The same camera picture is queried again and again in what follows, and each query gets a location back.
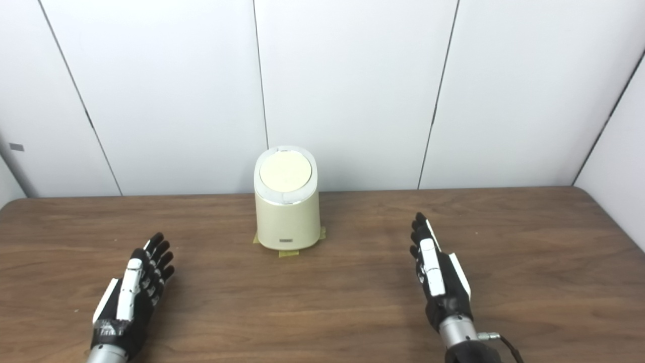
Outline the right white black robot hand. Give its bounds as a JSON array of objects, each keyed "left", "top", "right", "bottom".
[{"left": 409, "top": 212, "right": 475, "bottom": 334}]

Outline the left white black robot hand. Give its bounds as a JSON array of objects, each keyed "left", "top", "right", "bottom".
[{"left": 91, "top": 232, "right": 175, "bottom": 360}]

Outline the cream-colored bin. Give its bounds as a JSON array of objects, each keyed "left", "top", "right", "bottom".
[{"left": 253, "top": 146, "right": 321, "bottom": 251}]

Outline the cream round bin lid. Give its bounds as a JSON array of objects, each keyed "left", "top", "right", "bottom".
[{"left": 259, "top": 152, "right": 313, "bottom": 193}]

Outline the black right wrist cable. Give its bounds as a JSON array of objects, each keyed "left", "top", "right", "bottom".
[{"left": 476, "top": 332, "right": 525, "bottom": 363}]

